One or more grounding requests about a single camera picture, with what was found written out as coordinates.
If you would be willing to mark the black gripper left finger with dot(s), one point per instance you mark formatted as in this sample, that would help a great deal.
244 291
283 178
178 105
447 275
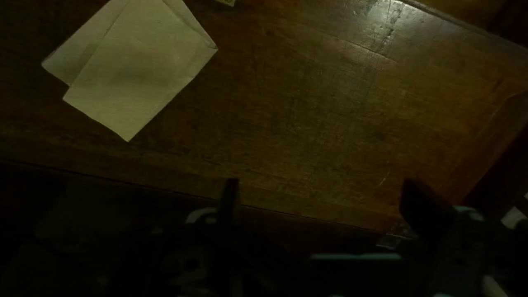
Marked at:
230 199

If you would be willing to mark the white folded cloth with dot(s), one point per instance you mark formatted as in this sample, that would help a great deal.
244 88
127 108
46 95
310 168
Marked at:
133 67

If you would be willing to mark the dark wooden secretary desk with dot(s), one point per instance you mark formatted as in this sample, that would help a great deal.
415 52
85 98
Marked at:
331 126

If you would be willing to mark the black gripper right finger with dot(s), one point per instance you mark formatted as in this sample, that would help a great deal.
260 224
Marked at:
427 212

